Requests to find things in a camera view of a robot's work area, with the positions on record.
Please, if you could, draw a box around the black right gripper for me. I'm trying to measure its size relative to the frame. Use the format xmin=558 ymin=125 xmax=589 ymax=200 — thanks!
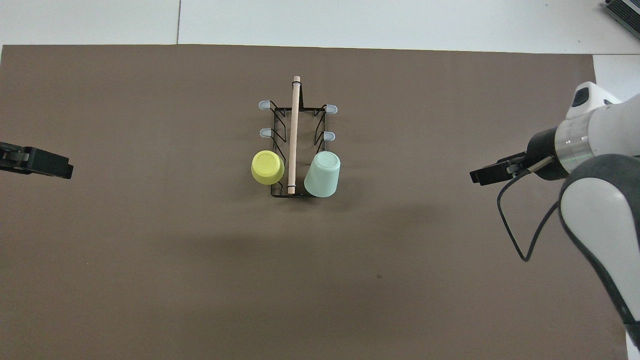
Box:
xmin=469 ymin=127 xmax=571 ymax=187

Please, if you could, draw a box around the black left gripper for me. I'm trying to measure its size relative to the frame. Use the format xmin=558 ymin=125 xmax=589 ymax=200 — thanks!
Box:
xmin=0 ymin=141 xmax=74 ymax=180

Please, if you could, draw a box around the pale green plastic cup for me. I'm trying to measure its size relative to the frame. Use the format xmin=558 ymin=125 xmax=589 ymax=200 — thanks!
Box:
xmin=303 ymin=151 xmax=342 ymax=198

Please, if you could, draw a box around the yellow plastic cup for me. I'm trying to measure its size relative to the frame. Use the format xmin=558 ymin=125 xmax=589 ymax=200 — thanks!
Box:
xmin=250 ymin=150 xmax=286 ymax=186

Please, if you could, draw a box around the brown table mat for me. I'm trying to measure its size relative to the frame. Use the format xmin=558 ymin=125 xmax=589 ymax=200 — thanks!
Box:
xmin=0 ymin=44 xmax=629 ymax=360

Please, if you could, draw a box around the grey ribbed device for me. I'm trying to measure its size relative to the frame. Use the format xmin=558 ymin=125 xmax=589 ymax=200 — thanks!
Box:
xmin=601 ymin=0 xmax=640 ymax=27

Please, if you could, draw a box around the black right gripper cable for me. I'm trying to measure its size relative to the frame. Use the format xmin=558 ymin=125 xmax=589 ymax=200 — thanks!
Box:
xmin=496 ymin=157 xmax=561 ymax=262

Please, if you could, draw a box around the black wire cup rack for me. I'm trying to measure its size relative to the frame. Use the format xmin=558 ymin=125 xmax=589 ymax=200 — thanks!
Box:
xmin=257 ymin=75 xmax=339 ymax=199

